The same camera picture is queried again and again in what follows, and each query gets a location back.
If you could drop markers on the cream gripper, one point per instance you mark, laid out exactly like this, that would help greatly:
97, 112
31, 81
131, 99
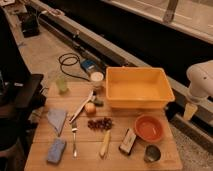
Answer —
190, 110

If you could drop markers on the red bowl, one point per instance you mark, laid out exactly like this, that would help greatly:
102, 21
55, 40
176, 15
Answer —
148, 128

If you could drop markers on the black white board eraser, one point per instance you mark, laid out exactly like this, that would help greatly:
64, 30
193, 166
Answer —
128, 142

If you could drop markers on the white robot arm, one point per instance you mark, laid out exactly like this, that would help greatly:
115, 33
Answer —
200, 88

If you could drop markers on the small metal cup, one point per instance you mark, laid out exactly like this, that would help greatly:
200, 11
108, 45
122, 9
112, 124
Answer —
152, 153

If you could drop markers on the yellow plastic bin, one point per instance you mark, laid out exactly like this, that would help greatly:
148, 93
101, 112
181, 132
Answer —
138, 87

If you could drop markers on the bunch of dark grapes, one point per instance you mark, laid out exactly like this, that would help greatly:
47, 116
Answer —
100, 124

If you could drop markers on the small green object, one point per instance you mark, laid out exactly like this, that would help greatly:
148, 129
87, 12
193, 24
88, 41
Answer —
97, 102

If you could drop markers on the white cylindrical container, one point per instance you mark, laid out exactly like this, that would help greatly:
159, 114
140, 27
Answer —
97, 79

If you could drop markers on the yellow onion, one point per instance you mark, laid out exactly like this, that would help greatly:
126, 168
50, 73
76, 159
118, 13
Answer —
90, 108

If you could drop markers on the blue power device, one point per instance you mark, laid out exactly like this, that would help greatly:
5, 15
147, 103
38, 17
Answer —
88, 66

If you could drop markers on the silver fork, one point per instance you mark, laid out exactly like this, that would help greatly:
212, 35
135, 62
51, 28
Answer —
74, 131

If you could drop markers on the green plastic cup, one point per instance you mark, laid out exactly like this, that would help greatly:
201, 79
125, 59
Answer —
61, 85

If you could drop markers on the grey folded cloth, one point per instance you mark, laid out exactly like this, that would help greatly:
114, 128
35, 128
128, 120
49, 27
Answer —
56, 118

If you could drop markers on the blue sponge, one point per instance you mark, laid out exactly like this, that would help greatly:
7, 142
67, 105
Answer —
55, 151

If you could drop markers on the black side stand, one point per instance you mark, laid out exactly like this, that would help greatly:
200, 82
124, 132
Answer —
14, 117

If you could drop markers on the black box on floor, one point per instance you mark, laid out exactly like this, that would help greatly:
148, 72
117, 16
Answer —
29, 25

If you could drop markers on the white handled knife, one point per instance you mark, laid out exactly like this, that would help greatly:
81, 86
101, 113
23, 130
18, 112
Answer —
77, 112

